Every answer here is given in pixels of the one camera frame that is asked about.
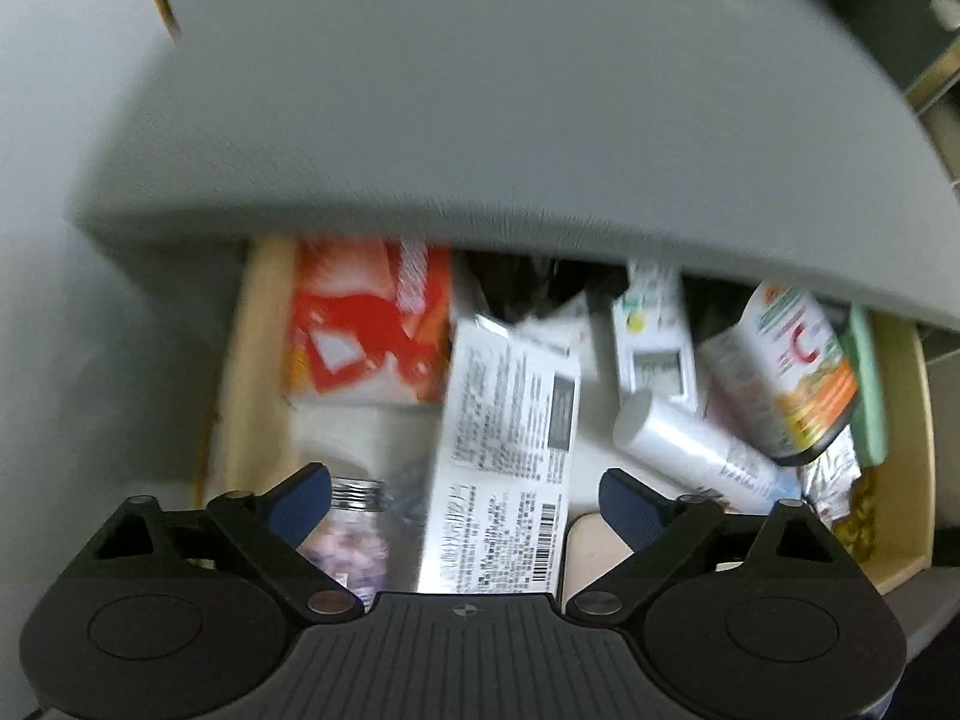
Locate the beige case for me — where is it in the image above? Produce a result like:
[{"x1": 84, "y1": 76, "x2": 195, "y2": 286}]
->
[{"x1": 562, "y1": 514, "x2": 633, "y2": 606}]

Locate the glass bottle of pink tablets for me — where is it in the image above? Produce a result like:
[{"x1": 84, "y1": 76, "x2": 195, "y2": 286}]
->
[{"x1": 298, "y1": 478, "x2": 389, "y2": 610}]

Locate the white spray bottle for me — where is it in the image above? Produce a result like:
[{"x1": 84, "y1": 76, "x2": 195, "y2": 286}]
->
[{"x1": 612, "y1": 390, "x2": 802, "y2": 515}]

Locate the white medicine box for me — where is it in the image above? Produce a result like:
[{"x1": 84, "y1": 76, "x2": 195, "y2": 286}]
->
[{"x1": 416, "y1": 319, "x2": 581, "y2": 595}]

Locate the white thermometer device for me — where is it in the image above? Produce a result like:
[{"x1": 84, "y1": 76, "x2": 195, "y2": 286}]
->
[{"x1": 610, "y1": 262, "x2": 698, "y2": 413}]

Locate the silver foil blister pack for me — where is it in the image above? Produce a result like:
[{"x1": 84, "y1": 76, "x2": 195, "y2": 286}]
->
[{"x1": 797, "y1": 427, "x2": 861, "y2": 527}]

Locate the vitamin C bottle black cap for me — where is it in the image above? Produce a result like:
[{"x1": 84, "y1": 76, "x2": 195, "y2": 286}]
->
[{"x1": 698, "y1": 281, "x2": 859, "y2": 466}]

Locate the red and white box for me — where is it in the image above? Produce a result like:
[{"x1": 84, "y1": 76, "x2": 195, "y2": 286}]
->
[{"x1": 285, "y1": 238, "x2": 454, "y2": 406}]

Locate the mint green case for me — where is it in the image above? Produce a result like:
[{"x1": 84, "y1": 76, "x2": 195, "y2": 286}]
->
[{"x1": 838, "y1": 305, "x2": 889, "y2": 468}]

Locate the grey nightstand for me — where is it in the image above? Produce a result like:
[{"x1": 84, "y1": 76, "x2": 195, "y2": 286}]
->
[{"x1": 76, "y1": 0, "x2": 958, "y2": 328}]

